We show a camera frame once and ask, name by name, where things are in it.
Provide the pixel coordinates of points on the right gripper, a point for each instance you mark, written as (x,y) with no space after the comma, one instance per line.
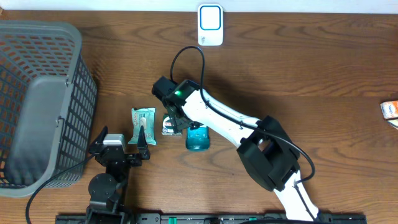
(180,125)

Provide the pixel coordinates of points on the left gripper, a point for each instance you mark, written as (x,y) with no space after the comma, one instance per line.
(134,160)

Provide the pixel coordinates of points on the small green box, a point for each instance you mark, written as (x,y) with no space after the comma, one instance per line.
(167,127)

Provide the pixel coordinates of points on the teal mouthwash bottle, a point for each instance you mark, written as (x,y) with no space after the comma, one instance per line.
(197,139)

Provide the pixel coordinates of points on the teal wet wipes pack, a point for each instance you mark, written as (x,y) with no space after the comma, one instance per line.
(143,117)

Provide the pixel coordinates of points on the orange tissue pack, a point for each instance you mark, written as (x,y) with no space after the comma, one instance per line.
(389,109)

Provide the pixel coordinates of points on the orange snack bag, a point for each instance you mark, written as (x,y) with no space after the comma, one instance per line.
(393,123)

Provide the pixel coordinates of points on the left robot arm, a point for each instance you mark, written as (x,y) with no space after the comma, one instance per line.
(107,190)

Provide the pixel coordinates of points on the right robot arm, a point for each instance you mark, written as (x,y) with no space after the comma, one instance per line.
(267,153)

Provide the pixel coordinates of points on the white barcode scanner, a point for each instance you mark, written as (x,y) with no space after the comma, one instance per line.
(210,24)

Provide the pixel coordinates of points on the grey plastic basket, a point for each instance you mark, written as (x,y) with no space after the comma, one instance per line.
(48,100)

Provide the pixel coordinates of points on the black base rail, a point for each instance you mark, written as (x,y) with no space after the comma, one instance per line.
(156,218)

